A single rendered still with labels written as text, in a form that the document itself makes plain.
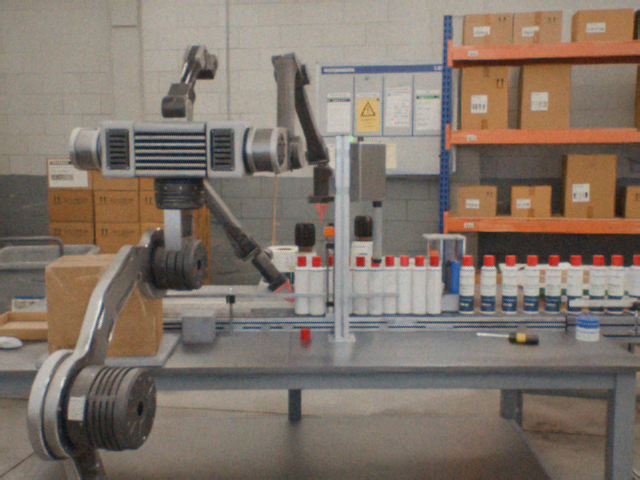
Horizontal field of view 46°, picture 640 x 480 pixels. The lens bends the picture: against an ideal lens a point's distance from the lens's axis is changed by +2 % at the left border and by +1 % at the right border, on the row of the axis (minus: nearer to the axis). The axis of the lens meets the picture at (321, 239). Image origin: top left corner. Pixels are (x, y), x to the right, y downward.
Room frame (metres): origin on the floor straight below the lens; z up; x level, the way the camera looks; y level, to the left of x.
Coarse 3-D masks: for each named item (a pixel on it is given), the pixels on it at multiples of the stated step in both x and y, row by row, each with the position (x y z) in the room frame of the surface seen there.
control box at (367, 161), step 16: (352, 144) 2.41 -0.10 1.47; (368, 144) 2.43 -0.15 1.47; (384, 144) 2.52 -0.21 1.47; (352, 160) 2.41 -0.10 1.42; (368, 160) 2.43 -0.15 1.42; (384, 160) 2.52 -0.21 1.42; (352, 176) 2.41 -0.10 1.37; (368, 176) 2.43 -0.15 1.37; (384, 176) 2.52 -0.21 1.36; (352, 192) 2.41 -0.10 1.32; (368, 192) 2.43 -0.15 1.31; (384, 192) 2.52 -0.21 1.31
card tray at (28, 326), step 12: (12, 312) 2.67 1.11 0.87; (24, 312) 2.67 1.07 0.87; (36, 312) 2.67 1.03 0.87; (0, 324) 2.60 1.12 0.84; (12, 324) 2.63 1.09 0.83; (24, 324) 2.63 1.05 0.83; (36, 324) 2.63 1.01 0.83; (0, 336) 2.42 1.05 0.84; (12, 336) 2.42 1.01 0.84; (24, 336) 2.42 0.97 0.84; (36, 336) 2.42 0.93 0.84
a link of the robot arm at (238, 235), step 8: (208, 184) 2.65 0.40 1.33; (208, 192) 2.61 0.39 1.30; (208, 200) 2.60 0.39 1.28; (216, 200) 2.59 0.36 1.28; (216, 208) 2.58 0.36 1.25; (224, 208) 2.59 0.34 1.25; (216, 216) 2.58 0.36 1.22; (224, 216) 2.57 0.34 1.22; (232, 216) 2.59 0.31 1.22; (224, 224) 2.57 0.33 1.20; (232, 224) 2.56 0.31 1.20; (240, 224) 2.57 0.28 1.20; (232, 232) 2.55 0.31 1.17; (240, 232) 2.54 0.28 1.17; (248, 232) 2.57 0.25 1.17; (232, 240) 2.55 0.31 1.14; (240, 240) 2.56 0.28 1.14; (248, 240) 2.53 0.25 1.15; (240, 248) 2.53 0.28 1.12; (248, 248) 2.53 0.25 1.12
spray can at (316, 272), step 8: (312, 256) 2.56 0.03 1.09; (320, 256) 2.56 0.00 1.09; (312, 264) 2.55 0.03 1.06; (320, 264) 2.55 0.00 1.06; (312, 272) 2.54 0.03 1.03; (320, 272) 2.54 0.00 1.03; (312, 280) 2.54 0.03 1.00; (320, 280) 2.54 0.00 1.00; (312, 288) 2.54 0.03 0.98; (320, 288) 2.54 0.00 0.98; (312, 304) 2.54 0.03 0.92; (320, 304) 2.54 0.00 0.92; (312, 312) 2.54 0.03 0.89; (320, 312) 2.54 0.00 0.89
